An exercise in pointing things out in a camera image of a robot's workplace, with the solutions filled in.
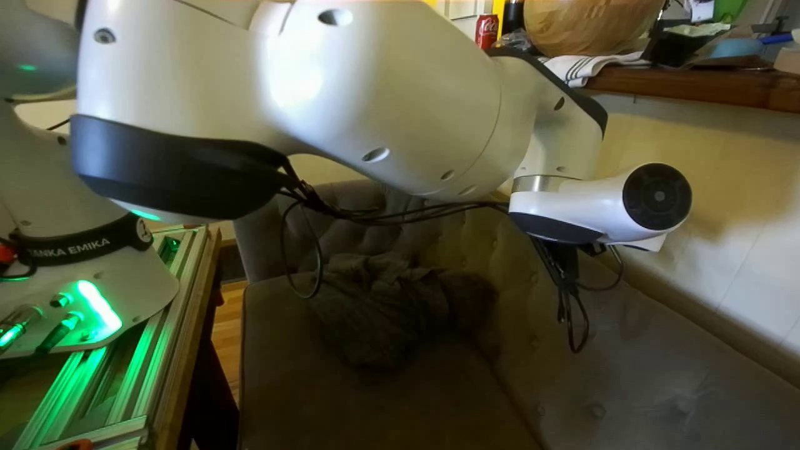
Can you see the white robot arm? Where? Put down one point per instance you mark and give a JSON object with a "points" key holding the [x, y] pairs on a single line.
{"points": [[123, 113]]}

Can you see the grey tufted sofa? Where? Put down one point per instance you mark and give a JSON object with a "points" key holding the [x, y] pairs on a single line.
{"points": [[615, 371]]}

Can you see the dark grey crumpled blanket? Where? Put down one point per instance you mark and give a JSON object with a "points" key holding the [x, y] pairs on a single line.
{"points": [[381, 311]]}

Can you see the red soda can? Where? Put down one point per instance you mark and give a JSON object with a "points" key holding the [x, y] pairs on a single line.
{"points": [[485, 31]]}

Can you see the white striped cloth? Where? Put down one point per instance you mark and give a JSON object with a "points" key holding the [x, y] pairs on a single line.
{"points": [[576, 70]]}

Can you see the brown round bag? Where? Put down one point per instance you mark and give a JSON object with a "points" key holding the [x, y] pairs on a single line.
{"points": [[587, 26]]}

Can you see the black box on shelf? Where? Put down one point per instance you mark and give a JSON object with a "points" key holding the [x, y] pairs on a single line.
{"points": [[671, 48]]}

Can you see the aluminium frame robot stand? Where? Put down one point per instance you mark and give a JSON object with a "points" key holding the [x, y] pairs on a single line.
{"points": [[123, 395]]}

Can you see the wooden wall shelf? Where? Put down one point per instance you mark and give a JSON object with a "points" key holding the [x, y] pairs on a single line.
{"points": [[742, 87]]}

